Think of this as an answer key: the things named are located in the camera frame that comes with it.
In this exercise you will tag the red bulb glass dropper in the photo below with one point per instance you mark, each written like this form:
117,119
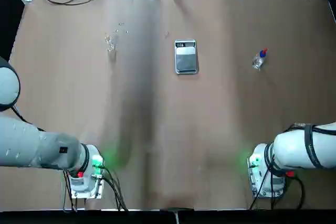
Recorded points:
265,50

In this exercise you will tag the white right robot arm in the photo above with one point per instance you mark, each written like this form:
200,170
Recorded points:
296,150

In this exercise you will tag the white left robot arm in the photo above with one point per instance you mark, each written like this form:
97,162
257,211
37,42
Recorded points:
39,145

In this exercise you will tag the clear dropper bottle blue cap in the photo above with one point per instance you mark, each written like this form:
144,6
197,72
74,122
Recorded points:
257,62

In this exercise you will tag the silver electronic balance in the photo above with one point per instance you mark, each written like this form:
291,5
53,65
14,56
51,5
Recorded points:
186,61

